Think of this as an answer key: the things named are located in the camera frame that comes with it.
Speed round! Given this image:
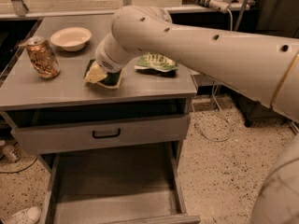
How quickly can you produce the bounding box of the small can on floor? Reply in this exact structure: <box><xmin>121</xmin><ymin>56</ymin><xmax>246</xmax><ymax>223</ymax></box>
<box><xmin>2</xmin><ymin>145</ymin><xmax>20</xmax><ymax>162</ymax></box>

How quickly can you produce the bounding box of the open grey middle drawer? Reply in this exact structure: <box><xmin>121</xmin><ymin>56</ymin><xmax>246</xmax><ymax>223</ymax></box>
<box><xmin>40</xmin><ymin>143</ymin><xmax>200</xmax><ymax>224</ymax></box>

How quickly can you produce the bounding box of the black drawer handle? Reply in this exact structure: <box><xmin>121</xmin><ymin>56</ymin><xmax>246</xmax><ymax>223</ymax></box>
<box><xmin>92</xmin><ymin>129</ymin><xmax>121</xmax><ymax>139</ymax></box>

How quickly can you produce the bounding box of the black floor cable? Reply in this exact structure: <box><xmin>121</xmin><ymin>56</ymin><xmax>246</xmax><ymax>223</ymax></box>
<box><xmin>0</xmin><ymin>157</ymin><xmax>38</xmax><ymax>175</ymax></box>

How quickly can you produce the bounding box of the white power cable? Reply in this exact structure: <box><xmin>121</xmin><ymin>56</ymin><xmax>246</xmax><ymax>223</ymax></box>
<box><xmin>190</xmin><ymin>7</ymin><xmax>234</xmax><ymax>143</ymax></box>

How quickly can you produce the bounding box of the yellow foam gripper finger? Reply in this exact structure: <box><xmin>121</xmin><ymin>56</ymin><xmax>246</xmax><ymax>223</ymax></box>
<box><xmin>84</xmin><ymin>63</ymin><xmax>107</xmax><ymax>84</ymax></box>

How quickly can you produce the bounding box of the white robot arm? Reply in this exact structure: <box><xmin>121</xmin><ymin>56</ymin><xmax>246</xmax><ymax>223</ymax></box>
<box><xmin>94</xmin><ymin>6</ymin><xmax>299</xmax><ymax>224</ymax></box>

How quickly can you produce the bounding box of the gold soda can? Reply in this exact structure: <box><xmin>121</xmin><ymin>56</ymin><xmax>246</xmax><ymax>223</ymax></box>
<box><xmin>26</xmin><ymin>36</ymin><xmax>60</xmax><ymax>79</ymax></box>

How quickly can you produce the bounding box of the white shoe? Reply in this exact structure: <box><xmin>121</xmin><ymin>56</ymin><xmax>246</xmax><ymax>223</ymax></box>
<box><xmin>3</xmin><ymin>206</ymin><xmax>41</xmax><ymax>224</ymax></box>

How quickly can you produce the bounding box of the white power strip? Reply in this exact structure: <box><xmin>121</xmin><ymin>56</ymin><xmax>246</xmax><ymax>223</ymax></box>
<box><xmin>181</xmin><ymin>0</ymin><xmax>231</xmax><ymax>14</ymax></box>

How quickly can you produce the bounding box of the dark cabinet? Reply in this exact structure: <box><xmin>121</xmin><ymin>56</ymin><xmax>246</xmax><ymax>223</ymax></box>
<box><xmin>235</xmin><ymin>0</ymin><xmax>299</xmax><ymax>121</ymax></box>

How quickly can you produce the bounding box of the grey top drawer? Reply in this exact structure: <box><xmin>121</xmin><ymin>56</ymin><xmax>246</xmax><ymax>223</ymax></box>
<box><xmin>12</xmin><ymin>115</ymin><xmax>191</xmax><ymax>154</ymax></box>

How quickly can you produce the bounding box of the green chip bag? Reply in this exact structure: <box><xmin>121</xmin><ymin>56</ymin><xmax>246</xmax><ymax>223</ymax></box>
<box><xmin>135</xmin><ymin>52</ymin><xmax>178</xmax><ymax>73</ymax></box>

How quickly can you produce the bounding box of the white bowl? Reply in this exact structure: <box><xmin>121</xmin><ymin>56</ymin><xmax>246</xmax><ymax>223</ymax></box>
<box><xmin>50</xmin><ymin>27</ymin><xmax>92</xmax><ymax>51</ymax></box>

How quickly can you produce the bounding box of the grey drawer cabinet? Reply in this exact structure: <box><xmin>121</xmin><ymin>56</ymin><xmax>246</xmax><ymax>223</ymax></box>
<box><xmin>0</xmin><ymin>12</ymin><xmax>202</xmax><ymax>224</ymax></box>

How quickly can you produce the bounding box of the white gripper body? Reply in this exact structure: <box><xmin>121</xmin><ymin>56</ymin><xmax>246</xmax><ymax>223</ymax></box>
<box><xmin>94</xmin><ymin>33</ymin><xmax>137</xmax><ymax>73</ymax></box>

